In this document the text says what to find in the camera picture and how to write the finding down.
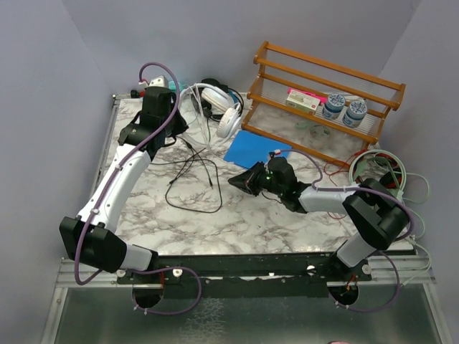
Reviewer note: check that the red black headphones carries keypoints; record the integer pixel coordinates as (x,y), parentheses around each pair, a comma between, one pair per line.
(385,163)

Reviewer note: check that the left blue-lid jar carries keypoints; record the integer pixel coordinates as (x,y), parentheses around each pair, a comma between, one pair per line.
(333,106)

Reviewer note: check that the black blue headphones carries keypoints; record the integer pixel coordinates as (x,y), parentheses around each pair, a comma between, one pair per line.
(216,98)

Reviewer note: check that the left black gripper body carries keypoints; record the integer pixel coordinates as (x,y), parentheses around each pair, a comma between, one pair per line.
(174,127)

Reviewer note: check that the red black connector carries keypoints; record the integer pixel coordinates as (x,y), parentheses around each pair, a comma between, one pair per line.
(135,94)

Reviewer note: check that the blue notebook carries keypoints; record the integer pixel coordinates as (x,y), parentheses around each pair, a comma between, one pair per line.
(248,148)

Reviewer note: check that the blue-lid jar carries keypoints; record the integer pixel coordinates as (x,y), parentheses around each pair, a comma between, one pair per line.
(333,106)
(355,113)

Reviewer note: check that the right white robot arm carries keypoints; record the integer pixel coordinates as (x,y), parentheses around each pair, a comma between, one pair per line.
(378,217)

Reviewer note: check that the green headphones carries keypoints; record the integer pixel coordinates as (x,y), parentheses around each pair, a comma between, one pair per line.
(358,166)

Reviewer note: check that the white green box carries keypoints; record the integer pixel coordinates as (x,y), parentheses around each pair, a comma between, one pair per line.
(302,102)

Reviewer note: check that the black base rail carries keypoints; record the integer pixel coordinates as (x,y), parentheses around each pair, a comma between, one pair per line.
(245,275)

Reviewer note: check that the white over-ear headphones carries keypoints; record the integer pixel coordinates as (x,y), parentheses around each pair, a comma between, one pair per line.
(230,121)

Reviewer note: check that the tape roll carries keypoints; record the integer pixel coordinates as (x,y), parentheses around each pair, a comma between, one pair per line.
(320,132)

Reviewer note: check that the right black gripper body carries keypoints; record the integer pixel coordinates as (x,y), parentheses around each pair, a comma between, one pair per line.
(272,187)

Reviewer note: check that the right blue-lid jar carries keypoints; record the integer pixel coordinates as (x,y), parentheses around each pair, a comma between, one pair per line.
(355,113)

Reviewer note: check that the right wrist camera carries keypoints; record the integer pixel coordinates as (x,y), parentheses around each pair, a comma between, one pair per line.
(275,153)

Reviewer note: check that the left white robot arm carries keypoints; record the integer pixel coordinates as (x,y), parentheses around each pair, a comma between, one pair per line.
(90,237)

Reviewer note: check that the wooden shelf rack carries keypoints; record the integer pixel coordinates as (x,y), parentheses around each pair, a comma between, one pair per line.
(280,68)

